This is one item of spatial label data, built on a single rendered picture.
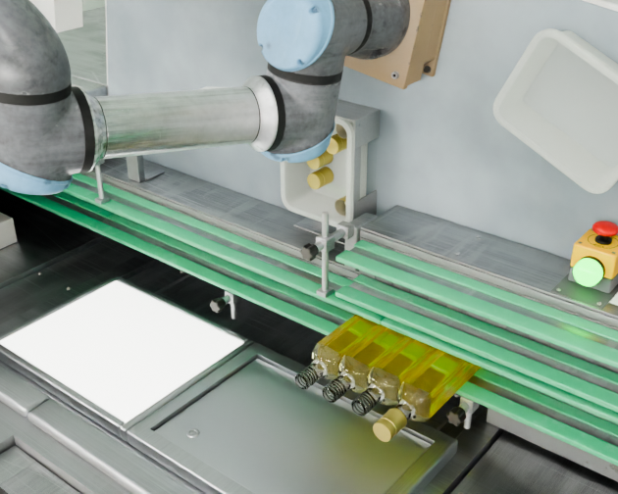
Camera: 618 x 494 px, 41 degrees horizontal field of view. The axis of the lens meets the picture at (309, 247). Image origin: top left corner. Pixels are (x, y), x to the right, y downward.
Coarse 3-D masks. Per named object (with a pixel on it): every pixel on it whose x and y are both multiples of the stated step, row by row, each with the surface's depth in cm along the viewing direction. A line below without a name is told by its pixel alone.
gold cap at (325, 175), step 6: (324, 168) 164; (312, 174) 161; (318, 174) 161; (324, 174) 162; (330, 174) 163; (312, 180) 162; (318, 180) 161; (324, 180) 162; (330, 180) 164; (312, 186) 163; (318, 186) 162
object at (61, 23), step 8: (32, 0) 147; (40, 0) 146; (48, 0) 144; (56, 0) 144; (64, 0) 145; (72, 0) 146; (80, 0) 148; (40, 8) 147; (48, 8) 145; (56, 8) 144; (64, 8) 146; (72, 8) 147; (80, 8) 149; (48, 16) 146; (56, 16) 145; (64, 16) 146; (72, 16) 148; (80, 16) 149; (56, 24) 146; (64, 24) 147; (72, 24) 149; (80, 24) 150
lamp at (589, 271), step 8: (576, 264) 129; (584, 264) 127; (592, 264) 127; (600, 264) 127; (576, 272) 128; (584, 272) 127; (592, 272) 126; (600, 272) 127; (584, 280) 128; (592, 280) 127
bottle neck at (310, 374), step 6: (312, 366) 137; (318, 366) 137; (300, 372) 136; (306, 372) 136; (312, 372) 136; (318, 372) 137; (324, 372) 138; (294, 378) 136; (300, 378) 137; (306, 378) 135; (312, 378) 135; (318, 378) 137; (300, 384) 136; (306, 384) 135; (312, 384) 136
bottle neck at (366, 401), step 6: (366, 390) 131; (372, 390) 131; (378, 390) 131; (360, 396) 130; (366, 396) 129; (372, 396) 130; (378, 396) 130; (354, 402) 129; (360, 402) 128; (366, 402) 128; (372, 402) 129; (378, 402) 131; (354, 408) 130; (360, 408) 130; (366, 408) 128; (372, 408) 130; (360, 414) 129
